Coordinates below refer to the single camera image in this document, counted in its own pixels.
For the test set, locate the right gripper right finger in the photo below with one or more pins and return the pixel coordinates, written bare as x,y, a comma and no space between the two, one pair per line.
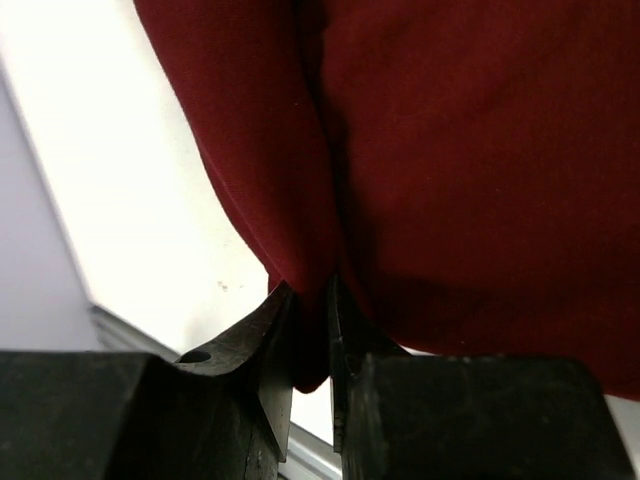
351,337

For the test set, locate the aluminium front rail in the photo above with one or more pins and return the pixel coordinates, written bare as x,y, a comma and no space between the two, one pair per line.
310,446

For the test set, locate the dark red t-shirt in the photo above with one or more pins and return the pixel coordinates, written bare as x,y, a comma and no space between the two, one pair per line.
469,168

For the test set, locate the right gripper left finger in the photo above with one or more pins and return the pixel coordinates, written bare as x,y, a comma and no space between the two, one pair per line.
253,356

